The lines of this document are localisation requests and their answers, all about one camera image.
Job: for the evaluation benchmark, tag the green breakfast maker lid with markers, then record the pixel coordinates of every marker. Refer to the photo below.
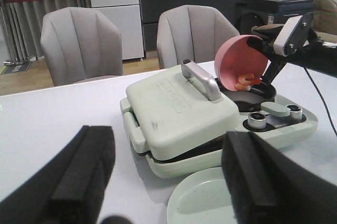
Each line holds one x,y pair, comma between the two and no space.
175,111

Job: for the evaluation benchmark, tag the left silver knob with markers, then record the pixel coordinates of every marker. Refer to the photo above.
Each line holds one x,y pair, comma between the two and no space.
256,120

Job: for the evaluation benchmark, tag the pink bowl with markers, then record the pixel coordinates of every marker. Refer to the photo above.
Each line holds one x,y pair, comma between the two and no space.
235,58

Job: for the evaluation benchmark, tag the left grey chair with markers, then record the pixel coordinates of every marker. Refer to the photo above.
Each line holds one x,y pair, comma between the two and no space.
80,44

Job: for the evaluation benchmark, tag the green breakfast maker base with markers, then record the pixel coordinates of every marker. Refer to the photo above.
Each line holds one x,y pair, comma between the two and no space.
279,132

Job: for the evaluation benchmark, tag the beige cushion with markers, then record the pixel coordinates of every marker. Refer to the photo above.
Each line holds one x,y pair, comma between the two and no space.
324,19

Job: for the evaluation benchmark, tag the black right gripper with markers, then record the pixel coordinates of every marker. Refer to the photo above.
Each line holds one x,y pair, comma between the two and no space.
268,33

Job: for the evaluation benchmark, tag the orange shrimp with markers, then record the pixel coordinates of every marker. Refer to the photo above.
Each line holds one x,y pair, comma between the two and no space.
246,81

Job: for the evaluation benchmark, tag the white refrigerator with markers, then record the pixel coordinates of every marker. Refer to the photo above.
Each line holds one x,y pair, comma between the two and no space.
126,16

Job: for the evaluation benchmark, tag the right silver knob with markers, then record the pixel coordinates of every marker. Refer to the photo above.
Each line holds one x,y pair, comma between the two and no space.
296,112

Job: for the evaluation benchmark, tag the grey chair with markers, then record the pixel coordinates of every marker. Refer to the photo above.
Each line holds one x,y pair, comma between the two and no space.
191,32
80,44

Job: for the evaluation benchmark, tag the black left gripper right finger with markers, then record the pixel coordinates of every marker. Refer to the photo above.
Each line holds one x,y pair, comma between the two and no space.
267,187

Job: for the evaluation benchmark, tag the right grey chair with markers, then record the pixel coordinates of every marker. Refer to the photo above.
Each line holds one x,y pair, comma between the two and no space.
191,32

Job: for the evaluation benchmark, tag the black round frying pan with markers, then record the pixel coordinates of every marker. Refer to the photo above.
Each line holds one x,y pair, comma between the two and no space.
259,97

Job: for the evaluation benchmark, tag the green round plate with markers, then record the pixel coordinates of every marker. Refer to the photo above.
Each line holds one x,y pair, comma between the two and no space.
202,197

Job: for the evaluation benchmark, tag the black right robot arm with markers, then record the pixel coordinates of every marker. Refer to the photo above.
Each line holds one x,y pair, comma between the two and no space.
315,55

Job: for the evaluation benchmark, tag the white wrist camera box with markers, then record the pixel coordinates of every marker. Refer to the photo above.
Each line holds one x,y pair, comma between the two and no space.
285,34

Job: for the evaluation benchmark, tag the silver knob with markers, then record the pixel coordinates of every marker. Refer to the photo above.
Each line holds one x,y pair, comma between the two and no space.
296,112
256,120

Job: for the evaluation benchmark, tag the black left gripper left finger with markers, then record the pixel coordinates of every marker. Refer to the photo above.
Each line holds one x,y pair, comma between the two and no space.
71,187

